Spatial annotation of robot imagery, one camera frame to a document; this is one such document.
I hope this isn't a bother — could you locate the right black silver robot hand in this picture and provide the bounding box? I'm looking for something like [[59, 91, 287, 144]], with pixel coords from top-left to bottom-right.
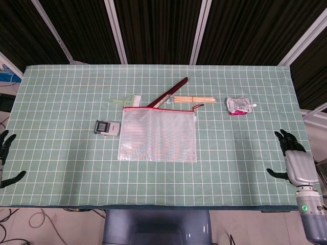
[[266, 129, 320, 188]]

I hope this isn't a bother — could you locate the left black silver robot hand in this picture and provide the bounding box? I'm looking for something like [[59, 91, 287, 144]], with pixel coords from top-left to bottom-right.
[[0, 129, 27, 189]]

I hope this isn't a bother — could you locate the clear mesh zipper pouch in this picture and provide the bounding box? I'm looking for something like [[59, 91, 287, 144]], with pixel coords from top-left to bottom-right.
[[117, 103, 205, 162]]

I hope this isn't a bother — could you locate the small green hand brush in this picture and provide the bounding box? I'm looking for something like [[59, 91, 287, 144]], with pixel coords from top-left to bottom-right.
[[108, 94, 142, 108]]

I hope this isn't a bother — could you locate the black box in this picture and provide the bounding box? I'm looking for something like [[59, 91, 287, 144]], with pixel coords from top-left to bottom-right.
[[0, 93, 16, 113]]

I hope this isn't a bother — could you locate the green checked tablecloth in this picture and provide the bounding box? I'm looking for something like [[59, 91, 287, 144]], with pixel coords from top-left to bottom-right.
[[0, 64, 315, 211]]

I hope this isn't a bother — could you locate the blue white box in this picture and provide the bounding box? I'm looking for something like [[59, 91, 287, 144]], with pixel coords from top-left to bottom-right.
[[0, 57, 24, 84]]

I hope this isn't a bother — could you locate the silver spout pouch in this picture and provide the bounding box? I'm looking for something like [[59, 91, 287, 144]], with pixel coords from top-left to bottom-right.
[[226, 96, 258, 113]]

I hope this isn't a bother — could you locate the black curtain panel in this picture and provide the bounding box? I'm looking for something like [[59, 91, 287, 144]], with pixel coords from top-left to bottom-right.
[[40, 0, 122, 64], [196, 0, 327, 66], [290, 43, 327, 110], [0, 0, 70, 71], [113, 0, 204, 64]]

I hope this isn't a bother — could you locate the grey date stamp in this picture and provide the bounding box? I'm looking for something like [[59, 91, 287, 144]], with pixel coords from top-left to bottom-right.
[[94, 119, 121, 137]]

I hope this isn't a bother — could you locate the bundle of wooden sticks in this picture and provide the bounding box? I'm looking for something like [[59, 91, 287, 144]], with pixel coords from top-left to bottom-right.
[[173, 95, 217, 104]]

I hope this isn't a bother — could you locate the dark red folded fan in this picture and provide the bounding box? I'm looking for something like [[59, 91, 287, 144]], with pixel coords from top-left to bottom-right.
[[147, 77, 189, 108]]

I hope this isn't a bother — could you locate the blue-grey robot torso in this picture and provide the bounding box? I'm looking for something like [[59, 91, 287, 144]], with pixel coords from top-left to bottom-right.
[[102, 209, 213, 245]]

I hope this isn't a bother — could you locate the white side frame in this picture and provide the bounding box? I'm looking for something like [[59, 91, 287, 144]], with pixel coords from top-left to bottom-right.
[[300, 103, 327, 126]]

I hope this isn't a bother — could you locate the black floor cable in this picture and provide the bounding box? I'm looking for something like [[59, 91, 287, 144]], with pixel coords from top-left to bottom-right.
[[0, 208, 26, 245]]

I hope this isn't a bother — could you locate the beige floor cable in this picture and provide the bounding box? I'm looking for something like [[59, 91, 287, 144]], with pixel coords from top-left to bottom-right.
[[28, 208, 63, 239]]

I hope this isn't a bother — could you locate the white frame post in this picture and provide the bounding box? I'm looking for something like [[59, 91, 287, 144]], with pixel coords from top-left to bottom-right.
[[278, 10, 327, 66], [104, 0, 128, 64], [189, 0, 213, 65], [31, 0, 76, 64]]

